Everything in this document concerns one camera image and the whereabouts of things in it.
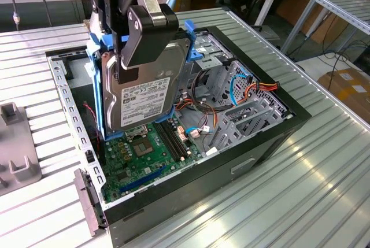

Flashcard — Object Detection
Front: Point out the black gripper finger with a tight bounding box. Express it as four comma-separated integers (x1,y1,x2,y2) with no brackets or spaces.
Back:
112,28,128,83

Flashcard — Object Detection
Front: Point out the hard disk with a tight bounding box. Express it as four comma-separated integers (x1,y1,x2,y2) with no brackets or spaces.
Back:
86,20,197,142

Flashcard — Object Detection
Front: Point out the grey metal disk bay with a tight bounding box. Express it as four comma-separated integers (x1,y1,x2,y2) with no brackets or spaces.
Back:
208,97,291,158

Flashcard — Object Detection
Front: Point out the grey optical drive cage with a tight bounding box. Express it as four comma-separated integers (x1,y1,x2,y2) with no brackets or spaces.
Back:
184,35,235,101

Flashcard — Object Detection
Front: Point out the black RAM slot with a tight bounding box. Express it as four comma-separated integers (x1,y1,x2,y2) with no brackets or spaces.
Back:
158,123,183,162
156,123,179,162
166,121,191,161
162,122,187,161

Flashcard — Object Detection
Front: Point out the green motherboard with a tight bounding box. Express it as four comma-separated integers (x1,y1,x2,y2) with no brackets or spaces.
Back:
98,120,203,204

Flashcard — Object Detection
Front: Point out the blue expansion slot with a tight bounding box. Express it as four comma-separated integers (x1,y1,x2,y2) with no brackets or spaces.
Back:
119,164,168,194

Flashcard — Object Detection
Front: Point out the grey parts rack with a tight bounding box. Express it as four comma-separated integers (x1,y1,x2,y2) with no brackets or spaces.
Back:
0,102,43,197

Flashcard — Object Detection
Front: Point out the black PC case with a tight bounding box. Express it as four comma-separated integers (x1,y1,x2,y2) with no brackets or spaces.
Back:
45,25,312,247

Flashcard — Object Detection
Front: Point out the grey plastic card retainer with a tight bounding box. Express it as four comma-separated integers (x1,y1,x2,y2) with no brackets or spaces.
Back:
73,168,108,237

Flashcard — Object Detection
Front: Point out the brown cardboard sheet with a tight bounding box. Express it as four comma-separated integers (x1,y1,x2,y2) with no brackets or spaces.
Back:
276,0,349,45

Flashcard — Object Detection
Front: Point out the metal slat shelf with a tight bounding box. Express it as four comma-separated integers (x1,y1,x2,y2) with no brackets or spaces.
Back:
280,0,370,55

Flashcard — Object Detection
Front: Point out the brown cardboard box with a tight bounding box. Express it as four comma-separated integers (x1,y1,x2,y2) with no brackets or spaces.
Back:
317,68,370,116

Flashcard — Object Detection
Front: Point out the red black twisted wire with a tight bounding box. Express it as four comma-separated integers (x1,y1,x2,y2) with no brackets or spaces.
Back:
83,102,102,156

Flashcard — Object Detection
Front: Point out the red orange wire bundle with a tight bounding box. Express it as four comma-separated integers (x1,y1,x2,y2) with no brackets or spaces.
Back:
173,97,194,113

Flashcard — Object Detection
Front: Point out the black wire bundle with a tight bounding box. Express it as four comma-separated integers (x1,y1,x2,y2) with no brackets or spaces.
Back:
189,68,229,114

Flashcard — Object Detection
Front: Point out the short blue wire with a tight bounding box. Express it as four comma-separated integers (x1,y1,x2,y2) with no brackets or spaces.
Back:
184,125,214,139

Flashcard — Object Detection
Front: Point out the blue data wire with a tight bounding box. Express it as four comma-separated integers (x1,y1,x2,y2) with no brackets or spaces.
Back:
230,67,254,107

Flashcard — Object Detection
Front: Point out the orange yellow power wire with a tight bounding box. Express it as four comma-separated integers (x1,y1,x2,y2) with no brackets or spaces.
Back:
244,81,282,105

